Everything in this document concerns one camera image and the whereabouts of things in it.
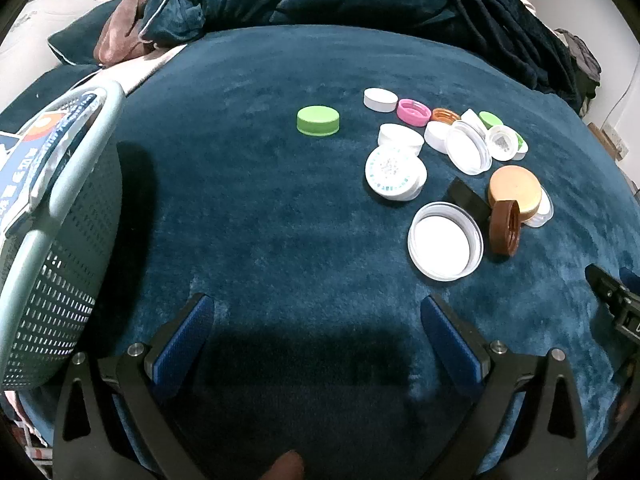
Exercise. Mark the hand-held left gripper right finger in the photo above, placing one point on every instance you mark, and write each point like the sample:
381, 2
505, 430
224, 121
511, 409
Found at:
450, 345

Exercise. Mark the dark blue plush blanket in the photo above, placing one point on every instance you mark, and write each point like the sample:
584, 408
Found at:
275, 220

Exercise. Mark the light green cap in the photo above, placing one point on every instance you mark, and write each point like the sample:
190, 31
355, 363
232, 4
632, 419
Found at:
522, 146
491, 119

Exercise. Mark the pink bed sheet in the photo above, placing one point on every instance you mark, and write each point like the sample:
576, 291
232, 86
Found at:
145, 67

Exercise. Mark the brown ribbed cap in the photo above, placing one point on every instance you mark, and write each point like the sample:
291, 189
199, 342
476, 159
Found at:
504, 230

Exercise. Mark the small orange cap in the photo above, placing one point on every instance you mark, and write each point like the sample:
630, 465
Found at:
445, 116

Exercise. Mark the pale perforated plastic basket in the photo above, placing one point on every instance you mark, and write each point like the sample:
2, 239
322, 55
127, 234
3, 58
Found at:
60, 270

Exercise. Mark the large white lid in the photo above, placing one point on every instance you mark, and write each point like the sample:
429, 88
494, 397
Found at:
445, 240

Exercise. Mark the white plastic cap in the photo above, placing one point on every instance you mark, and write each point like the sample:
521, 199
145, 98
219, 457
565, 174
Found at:
380, 99
400, 136
472, 117
435, 136

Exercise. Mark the flat dark blue piped pillow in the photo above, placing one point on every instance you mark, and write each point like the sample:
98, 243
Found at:
30, 95

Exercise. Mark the dark knitted blanket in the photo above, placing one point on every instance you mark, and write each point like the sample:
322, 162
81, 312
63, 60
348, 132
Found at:
500, 20

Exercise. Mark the translucent white cap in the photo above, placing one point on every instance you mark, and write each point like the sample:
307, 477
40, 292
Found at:
544, 214

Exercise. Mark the white threaded lid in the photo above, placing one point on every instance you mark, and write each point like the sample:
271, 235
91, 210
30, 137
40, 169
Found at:
467, 149

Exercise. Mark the white cap with dotted print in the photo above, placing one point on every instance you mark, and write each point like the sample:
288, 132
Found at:
395, 175

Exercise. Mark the small white cap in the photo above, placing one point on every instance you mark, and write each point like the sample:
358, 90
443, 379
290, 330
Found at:
502, 142

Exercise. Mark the brown pillow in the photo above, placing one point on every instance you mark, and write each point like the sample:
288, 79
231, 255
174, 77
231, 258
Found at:
120, 25

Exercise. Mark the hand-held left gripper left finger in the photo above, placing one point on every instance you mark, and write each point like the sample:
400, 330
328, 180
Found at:
182, 345

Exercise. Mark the person's left hand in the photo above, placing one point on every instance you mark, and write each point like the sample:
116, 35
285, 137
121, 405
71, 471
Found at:
287, 466

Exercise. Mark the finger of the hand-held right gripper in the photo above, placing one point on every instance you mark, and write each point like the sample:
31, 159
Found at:
612, 292

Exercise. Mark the large green plastic cap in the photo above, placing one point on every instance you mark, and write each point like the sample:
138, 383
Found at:
318, 121

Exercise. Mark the gold plastic cap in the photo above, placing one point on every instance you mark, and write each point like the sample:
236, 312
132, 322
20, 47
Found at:
515, 192

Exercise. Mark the black cap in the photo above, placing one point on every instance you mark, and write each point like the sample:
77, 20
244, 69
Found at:
467, 199

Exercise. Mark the blue toothpaste box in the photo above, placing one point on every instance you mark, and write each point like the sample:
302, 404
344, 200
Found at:
35, 155

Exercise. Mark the pink plastic cap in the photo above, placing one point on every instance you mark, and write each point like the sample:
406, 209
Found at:
414, 112

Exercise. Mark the grey bag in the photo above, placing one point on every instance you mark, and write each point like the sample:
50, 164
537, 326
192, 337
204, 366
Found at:
580, 55

